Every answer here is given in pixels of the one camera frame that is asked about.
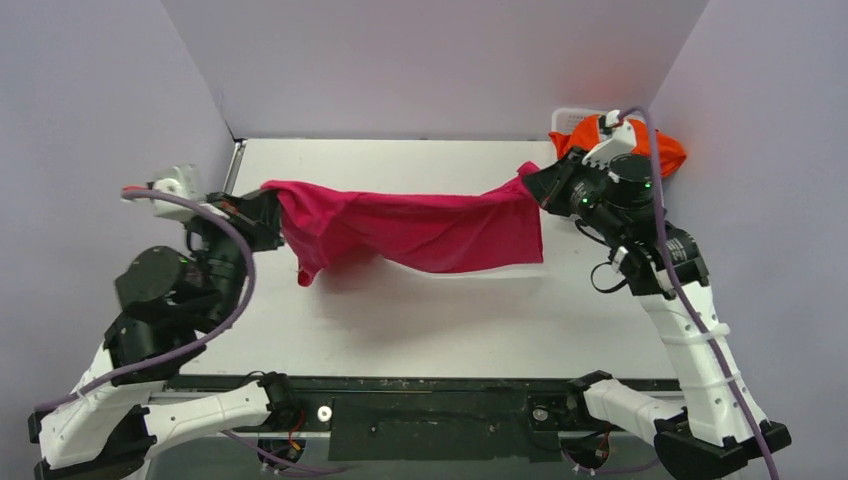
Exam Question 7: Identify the magenta t-shirt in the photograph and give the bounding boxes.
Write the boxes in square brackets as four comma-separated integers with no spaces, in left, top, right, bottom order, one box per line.
[261,162,544,287]

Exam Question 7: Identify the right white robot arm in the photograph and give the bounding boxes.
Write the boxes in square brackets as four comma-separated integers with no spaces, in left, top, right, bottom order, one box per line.
[523,149,792,479]

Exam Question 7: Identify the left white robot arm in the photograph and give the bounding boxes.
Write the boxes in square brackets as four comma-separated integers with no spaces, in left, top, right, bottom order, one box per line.
[28,186,302,479]

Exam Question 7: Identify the orange t-shirt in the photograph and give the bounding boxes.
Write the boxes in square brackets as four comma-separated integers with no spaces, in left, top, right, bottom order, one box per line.
[549,113,688,179]

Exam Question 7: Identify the white plastic laundry basket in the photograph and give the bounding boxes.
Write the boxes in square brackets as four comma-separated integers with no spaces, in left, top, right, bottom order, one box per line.
[550,107,645,136]

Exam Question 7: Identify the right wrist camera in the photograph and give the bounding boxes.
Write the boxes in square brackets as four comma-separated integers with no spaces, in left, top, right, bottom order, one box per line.
[580,110,637,170]

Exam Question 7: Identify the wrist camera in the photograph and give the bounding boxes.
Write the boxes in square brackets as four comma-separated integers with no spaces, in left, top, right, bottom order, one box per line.
[580,110,637,170]
[122,164,204,223]

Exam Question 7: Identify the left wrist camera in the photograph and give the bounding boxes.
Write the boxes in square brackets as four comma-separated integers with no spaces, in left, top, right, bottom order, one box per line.
[122,164,204,223]

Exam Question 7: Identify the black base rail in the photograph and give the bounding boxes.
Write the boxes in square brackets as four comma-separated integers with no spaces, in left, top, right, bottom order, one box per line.
[165,374,684,465]

